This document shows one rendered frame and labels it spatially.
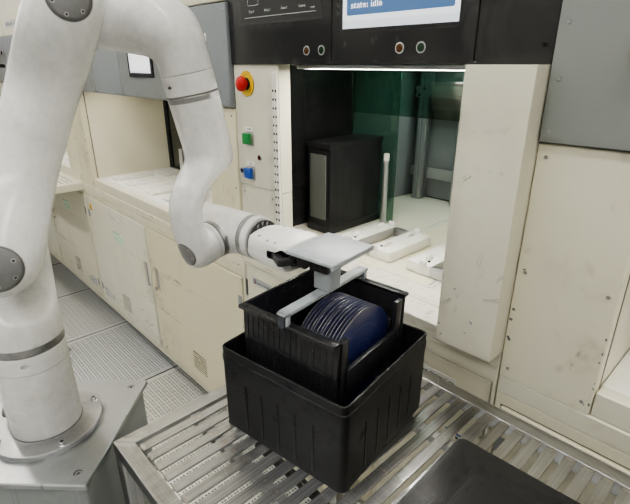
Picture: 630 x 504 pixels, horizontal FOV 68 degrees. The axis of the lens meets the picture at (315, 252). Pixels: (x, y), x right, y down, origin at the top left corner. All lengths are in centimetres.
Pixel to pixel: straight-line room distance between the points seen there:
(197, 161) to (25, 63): 28
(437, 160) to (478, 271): 118
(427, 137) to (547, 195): 119
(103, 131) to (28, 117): 189
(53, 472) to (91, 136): 197
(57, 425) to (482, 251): 83
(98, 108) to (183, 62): 186
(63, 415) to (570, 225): 95
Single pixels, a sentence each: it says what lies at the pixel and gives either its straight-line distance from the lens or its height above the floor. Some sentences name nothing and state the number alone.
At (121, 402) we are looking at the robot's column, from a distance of 108.
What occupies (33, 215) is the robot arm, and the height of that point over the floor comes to 119.
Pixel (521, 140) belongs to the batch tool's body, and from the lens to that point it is 83.
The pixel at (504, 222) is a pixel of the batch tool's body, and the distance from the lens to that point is 87.
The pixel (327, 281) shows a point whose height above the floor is 106.
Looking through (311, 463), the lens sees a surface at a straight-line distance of 85.
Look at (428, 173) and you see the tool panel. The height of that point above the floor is 97.
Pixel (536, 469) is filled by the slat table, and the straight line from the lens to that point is 96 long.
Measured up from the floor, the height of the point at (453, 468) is 86.
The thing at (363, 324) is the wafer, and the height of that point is 99.
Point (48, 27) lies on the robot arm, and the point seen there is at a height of 145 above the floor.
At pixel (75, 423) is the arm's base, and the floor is 77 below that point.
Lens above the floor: 140
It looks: 22 degrees down
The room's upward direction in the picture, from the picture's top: straight up
